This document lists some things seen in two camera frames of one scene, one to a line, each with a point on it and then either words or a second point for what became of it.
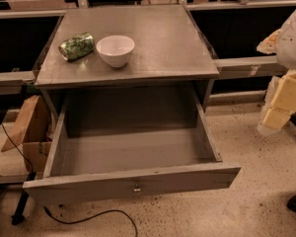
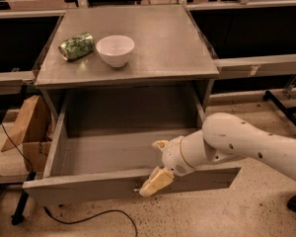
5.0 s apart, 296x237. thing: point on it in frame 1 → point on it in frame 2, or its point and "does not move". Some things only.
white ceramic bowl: [115, 49] does not move
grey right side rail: [249, 67] does not move
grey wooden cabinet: [127, 66] does not move
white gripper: [293, 44] → [173, 156]
